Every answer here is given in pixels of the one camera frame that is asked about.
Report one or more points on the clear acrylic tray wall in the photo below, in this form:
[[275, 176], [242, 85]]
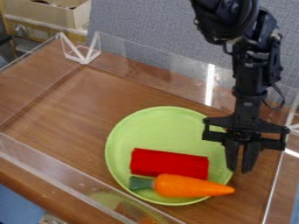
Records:
[[59, 107]]

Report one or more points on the cardboard box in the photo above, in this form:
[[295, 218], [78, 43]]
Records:
[[66, 13]]

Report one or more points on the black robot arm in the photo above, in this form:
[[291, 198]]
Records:
[[241, 23]]

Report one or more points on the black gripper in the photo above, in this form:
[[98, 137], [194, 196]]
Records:
[[245, 128]]

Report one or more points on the wooden shelf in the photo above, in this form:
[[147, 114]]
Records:
[[28, 33]]

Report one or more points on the red plastic block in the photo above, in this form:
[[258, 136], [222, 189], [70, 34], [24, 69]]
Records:
[[155, 162]]

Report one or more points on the green plastic plate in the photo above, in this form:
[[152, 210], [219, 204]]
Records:
[[167, 129]]

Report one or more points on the orange toy carrot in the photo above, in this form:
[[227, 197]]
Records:
[[175, 186]]

